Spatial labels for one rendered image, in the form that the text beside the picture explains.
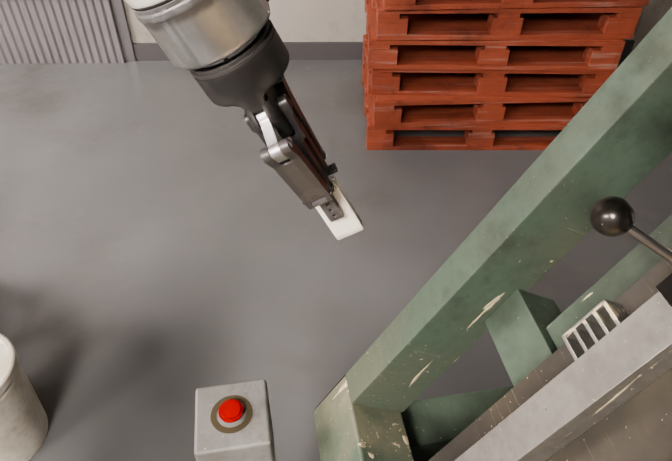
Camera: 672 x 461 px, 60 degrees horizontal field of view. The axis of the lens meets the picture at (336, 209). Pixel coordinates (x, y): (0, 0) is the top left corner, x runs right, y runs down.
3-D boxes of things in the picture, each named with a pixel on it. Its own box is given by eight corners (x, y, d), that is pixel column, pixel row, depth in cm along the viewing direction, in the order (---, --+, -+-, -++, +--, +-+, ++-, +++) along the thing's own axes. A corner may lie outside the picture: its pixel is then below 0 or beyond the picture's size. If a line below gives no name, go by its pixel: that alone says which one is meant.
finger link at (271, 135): (264, 77, 47) (265, 111, 43) (294, 126, 50) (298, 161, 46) (238, 90, 48) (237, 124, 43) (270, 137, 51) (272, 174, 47)
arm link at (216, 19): (238, -76, 44) (276, -7, 48) (138, -20, 46) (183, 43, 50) (237, -35, 38) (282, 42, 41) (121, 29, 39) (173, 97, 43)
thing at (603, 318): (577, 341, 70) (560, 336, 69) (621, 304, 66) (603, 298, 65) (594, 369, 67) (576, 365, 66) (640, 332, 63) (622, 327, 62)
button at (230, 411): (219, 406, 97) (217, 399, 95) (243, 403, 97) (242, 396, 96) (219, 429, 94) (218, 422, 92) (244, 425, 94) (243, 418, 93)
